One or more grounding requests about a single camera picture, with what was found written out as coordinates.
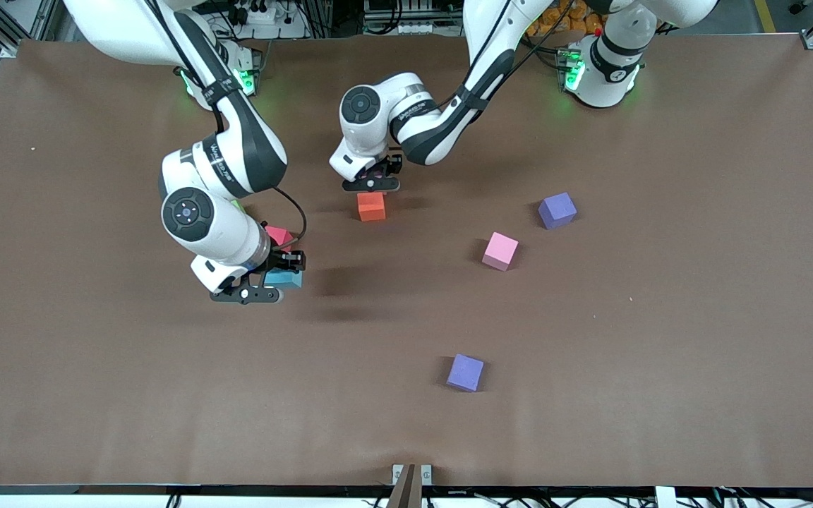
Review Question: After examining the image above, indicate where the orange foam cube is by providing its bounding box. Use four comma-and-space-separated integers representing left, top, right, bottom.
356, 191, 387, 223

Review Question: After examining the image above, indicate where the metal equipment rack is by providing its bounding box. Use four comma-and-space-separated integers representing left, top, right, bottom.
363, 0, 465, 36

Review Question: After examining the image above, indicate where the brown table cover sheet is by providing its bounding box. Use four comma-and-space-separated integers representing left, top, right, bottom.
0, 34, 813, 489

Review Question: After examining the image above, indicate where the purple foam cube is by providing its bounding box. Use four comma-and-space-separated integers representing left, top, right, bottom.
538, 192, 579, 231
446, 353, 486, 393

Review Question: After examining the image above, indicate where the white power strip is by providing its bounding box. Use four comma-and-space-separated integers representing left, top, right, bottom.
241, 0, 282, 25

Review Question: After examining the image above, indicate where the pile of orange packets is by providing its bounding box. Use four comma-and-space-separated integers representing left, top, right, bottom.
526, 0, 605, 36

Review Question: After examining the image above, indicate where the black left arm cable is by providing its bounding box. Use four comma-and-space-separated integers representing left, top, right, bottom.
449, 0, 577, 114

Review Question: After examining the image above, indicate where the white metal table bracket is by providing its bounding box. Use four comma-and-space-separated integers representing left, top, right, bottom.
392, 464, 433, 486

